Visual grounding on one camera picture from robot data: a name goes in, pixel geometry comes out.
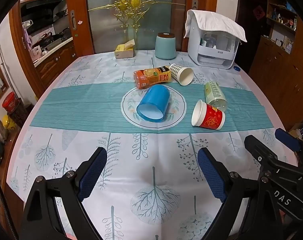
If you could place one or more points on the tree print tablecloth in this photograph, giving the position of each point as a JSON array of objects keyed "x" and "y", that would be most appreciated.
[{"x": 151, "y": 150}]

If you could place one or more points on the red paper cup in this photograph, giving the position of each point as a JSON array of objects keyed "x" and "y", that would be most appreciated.
[{"x": 212, "y": 117}]

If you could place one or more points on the wooden kitchen counter cabinet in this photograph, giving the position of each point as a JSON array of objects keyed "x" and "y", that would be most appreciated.
[{"x": 56, "y": 60}]

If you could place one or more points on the pink hanging cloth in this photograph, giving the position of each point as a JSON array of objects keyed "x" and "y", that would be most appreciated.
[{"x": 27, "y": 38}]

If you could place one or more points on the yellow tissue box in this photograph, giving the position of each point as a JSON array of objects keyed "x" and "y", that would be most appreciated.
[{"x": 124, "y": 51}]

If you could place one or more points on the red canister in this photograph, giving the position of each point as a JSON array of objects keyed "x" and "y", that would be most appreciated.
[{"x": 9, "y": 102}]

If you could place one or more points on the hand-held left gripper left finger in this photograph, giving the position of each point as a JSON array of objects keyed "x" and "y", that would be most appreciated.
[{"x": 91, "y": 172}]

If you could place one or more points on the orange juice bottle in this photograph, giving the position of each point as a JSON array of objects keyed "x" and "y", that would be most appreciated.
[{"x": 151, "y": 78}]

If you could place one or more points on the checked paper cup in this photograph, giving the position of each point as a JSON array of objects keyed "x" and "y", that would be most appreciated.
[{"x": 176, "y": 70}]

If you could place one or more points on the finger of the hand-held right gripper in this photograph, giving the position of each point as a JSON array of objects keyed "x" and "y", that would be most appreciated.
[
  {"x": 287, "y": 138},
  {"x": 261, "y": 152}
]

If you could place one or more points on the blue bottle cap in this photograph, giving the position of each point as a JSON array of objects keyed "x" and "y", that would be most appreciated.
[{"x": 237, "y": 68}]

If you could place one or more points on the white countertop appliance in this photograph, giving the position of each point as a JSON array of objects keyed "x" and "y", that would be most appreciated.
[{"x": 211, "y": 55}]

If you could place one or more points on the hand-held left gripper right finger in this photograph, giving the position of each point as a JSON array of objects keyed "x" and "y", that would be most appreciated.
[{"x": 211, "y": 175}]

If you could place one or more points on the green label plastic bottle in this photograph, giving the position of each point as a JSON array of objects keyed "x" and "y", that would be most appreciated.
[{"x": 214, "y": 92}]

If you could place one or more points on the white cloth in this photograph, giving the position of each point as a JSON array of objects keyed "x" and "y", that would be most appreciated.
[{"x": 216, "y": 22}]

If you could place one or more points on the wooden shelf cabinet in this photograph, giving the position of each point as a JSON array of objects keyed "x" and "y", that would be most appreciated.
[{"x": 276, "y": 62}]

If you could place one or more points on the teal canister with brown lid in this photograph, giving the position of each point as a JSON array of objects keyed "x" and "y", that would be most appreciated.
[{"x": 165, "y": 46}]

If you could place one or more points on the frosted glass door gold ornament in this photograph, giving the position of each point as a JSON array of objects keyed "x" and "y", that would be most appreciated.
[{"x": 104, "y": 30}]

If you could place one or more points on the kitchen range hood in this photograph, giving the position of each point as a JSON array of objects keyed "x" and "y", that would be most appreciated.
[{"x": 41, "y": 5}]

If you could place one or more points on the blue plastic cup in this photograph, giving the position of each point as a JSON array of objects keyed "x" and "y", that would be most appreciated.
[{"x": 154, "y": 100}]

